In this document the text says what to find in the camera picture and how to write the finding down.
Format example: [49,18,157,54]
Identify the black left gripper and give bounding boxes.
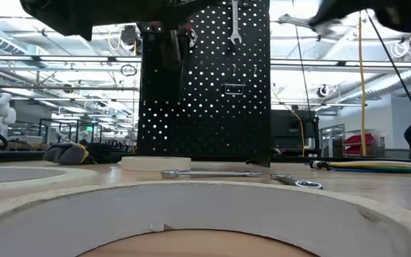
[94,0,228,71]

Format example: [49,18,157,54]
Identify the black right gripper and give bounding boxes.
[308,0,411,36]

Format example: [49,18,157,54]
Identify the white masking tape roll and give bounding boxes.
[0,165,100,206]
[120,156,192,172]
[0,179,411,257]

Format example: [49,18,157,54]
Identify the black plastic bin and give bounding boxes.
[140,30,188,101]

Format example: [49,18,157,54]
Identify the metal double prong hook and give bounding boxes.
[223,64,258,96]

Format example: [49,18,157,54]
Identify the thin black strut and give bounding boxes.
[365,10,411,121]

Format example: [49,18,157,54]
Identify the black perforated pegboard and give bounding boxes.
[136,0,271,168]

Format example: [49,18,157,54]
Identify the black monitor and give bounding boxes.
[270,109,318,151]

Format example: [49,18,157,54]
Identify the red storage bins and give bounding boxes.
[343,133,375,156]

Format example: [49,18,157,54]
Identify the glass door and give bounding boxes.
[320,124,346,158]

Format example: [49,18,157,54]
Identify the black grey work glove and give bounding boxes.
[42,141,123,166]

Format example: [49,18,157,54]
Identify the grey chair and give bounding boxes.
[383,148,408,161]

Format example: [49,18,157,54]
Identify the black hanging cable ring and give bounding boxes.
[120,64,138,77]

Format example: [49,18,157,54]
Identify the white coiled cable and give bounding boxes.
[390,39,410,61]

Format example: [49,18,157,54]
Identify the yellow cord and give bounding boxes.
[357,10,368,157]

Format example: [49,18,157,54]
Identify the yellow hanging cable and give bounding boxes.
[271,91,306,157]

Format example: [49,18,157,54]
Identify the coloured wire bundle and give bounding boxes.
[308,160,411,175]

